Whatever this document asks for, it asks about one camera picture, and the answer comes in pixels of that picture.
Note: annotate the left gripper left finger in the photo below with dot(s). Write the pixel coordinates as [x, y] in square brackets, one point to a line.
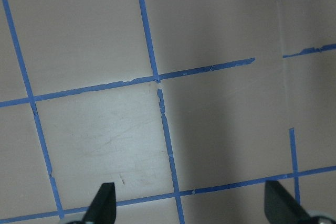
[103, 208]

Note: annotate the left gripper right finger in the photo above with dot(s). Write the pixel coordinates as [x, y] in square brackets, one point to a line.
[280, 207]

